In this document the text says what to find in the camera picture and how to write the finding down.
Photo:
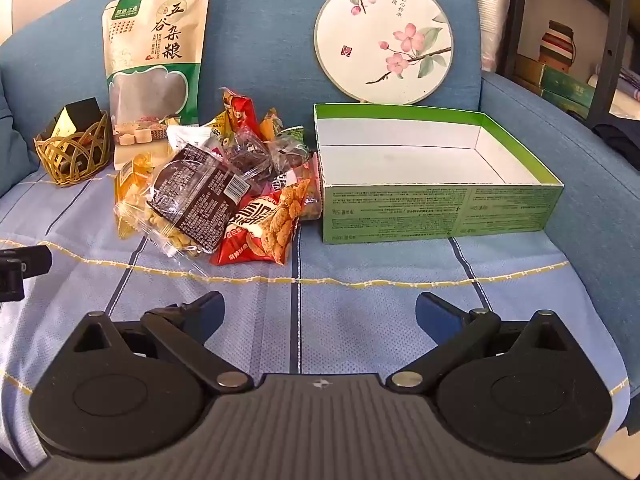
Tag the green carton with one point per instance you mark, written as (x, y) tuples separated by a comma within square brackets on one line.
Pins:
[(567, 85)]

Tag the striped vase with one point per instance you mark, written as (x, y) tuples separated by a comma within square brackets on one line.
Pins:
[(557, 45)]

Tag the dark metal shelf frame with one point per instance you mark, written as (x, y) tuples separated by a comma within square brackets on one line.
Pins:
[(617, 10)]

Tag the woven bamboo basket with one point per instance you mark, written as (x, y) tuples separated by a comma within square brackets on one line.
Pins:
[(75, 170)]

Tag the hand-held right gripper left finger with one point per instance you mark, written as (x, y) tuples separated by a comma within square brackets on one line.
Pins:
[(207, 310)]

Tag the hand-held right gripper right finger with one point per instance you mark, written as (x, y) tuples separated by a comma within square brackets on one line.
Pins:
[(435, 315)]

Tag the white snack packet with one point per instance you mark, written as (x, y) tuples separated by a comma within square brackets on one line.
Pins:
[(190, 135)]

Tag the dark brown snack packet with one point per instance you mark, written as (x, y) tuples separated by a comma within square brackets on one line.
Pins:
[(200, 195)]

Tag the green beige grain pouch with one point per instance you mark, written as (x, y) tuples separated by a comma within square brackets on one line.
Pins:
[(160, 35)]

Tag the clear brown snack packet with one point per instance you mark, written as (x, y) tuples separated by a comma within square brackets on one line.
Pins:
[(250, 160)]

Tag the red fried snack packet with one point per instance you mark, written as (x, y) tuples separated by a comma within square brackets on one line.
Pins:
[(250, 240)]

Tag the round floral fan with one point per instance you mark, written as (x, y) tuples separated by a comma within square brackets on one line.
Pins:
[(360, 50)]

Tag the tan carton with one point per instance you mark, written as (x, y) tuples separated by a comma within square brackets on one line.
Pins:
[(529, 74)]

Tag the clear yellow nut packet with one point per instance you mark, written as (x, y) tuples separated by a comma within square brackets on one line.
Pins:
[(132, 200)]

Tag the blue cushion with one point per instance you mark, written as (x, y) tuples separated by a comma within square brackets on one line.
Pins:
[(15, 150)]

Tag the small gold packet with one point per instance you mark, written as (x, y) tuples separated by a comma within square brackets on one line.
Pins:
[(62, 125)]

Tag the light blue plaid blanket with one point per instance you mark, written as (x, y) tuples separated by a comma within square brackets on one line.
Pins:
[(350, 320)]

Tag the small green snack packet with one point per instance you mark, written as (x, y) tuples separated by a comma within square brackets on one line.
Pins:
[(295, 142)]

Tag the green cardboard box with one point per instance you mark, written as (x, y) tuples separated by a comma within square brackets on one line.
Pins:
[(400, 210)]

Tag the silver foil roll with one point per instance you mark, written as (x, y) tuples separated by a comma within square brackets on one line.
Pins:
[(492, 10)]

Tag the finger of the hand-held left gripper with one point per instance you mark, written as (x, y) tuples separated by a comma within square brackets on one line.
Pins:
[(27, 260)]

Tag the long red snack packet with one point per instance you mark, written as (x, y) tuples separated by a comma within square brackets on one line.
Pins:
[(242, 110)]

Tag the small black box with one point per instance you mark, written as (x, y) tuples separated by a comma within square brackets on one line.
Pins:
[(80, 110)]

